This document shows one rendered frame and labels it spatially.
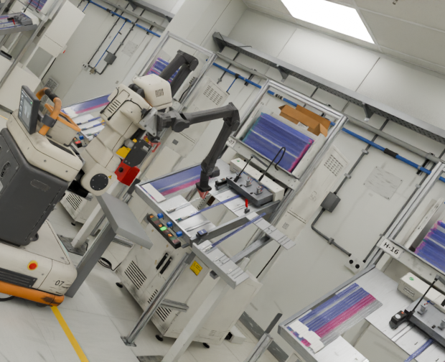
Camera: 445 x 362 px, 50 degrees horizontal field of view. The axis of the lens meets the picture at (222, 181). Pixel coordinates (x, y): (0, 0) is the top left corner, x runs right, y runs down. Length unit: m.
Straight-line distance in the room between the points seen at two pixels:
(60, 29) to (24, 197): 4.88
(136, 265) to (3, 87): 4.14
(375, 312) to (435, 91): 2.74
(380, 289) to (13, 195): 1.89
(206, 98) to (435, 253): 2.47
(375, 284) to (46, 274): 1.72
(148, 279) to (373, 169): 2.36
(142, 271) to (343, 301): 1.51
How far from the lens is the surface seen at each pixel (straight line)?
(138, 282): 3.47
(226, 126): 2.82
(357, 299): 2.60
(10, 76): 7.06
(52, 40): 7.09
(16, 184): 2.38
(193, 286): 3.14
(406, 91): 4.92
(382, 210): 4.48
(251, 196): 3.11
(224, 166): 3.51
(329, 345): 2.39
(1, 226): 2.47
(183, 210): 3.05
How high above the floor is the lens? 1.24
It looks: 3 degrees down
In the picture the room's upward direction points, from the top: 35 degrees clockwise
